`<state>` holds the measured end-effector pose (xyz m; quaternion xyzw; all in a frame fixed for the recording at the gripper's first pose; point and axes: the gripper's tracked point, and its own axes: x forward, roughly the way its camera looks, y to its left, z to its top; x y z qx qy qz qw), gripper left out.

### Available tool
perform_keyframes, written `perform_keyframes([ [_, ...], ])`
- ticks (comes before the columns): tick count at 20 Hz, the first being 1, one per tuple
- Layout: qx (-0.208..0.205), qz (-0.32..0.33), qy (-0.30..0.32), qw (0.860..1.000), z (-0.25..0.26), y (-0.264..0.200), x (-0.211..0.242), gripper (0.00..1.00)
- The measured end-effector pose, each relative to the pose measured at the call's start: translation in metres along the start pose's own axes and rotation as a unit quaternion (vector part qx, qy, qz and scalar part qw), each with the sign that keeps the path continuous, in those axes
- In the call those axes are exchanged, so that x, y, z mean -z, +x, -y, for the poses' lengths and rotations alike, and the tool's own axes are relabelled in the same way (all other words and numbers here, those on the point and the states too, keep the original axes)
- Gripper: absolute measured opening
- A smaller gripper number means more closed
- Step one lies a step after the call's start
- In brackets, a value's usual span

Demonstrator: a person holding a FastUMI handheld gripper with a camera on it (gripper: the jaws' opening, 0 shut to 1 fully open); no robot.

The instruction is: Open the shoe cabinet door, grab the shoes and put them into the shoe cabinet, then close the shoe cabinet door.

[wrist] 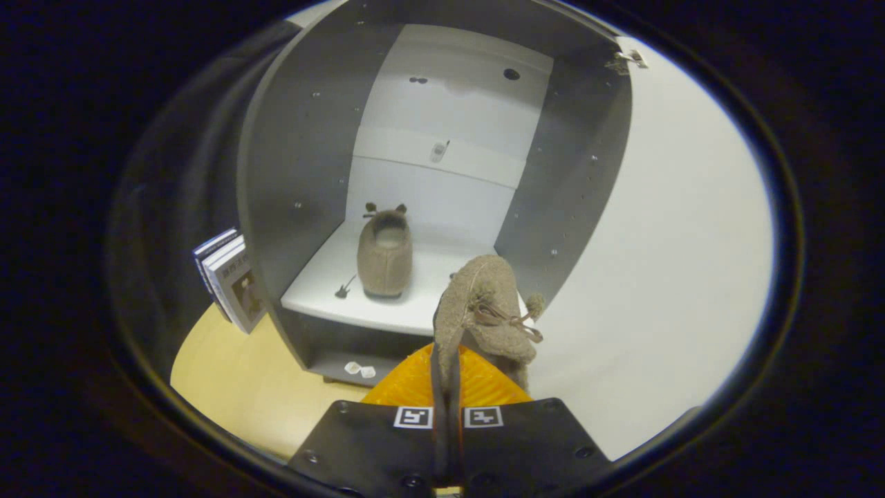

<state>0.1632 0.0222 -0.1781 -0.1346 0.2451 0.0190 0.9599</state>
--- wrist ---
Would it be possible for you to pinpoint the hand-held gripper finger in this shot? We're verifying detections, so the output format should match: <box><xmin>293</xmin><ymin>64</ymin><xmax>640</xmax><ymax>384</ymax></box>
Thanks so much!
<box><xmin>287</xmin><ymin>342</ymin><xmax>450</xmax><ymax>498</ymax></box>
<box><xmin>449</xmin><ymin>346</ymin><xmax>613</xmax><ymax>497</ymax></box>

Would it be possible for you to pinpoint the brown plush shoe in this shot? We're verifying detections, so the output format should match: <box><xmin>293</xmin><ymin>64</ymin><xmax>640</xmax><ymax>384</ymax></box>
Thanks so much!
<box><xmin>434</xmin><ymin>254</ymin><xmax>547</xmax><ymax>395</ymax></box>
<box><xmin>356</xmin><ymin>202</ymin><xmax>414</xmax><ymax>299</ymax></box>

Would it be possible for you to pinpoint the white shoe cabinet door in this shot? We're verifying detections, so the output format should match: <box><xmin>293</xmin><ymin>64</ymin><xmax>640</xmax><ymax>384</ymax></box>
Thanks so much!
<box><xmin>525</xmin><ymin>35</ymin><xmax>775</xmax><ymax>461</ymax></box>

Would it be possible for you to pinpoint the grey shoe cabinet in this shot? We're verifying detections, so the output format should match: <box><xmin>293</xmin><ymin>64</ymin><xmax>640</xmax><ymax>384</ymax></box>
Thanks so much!
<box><xmin>237</xmin><ymin>0</ymin><xmax>633</xmax><ymax>388</ymax></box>

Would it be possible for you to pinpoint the stack of books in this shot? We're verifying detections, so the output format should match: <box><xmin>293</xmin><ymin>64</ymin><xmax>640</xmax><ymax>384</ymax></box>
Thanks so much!
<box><xmin>192</xmin><ymin>228</ymin><xmax>267</xmax><ymax>335</ymax></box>

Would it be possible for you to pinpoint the black backdrop cloth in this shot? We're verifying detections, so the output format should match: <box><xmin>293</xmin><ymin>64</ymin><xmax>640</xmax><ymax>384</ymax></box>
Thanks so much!
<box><xmin>107</xmin><ymin>28</ymin><xmax>277</xmax><ymax>388</ymax></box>

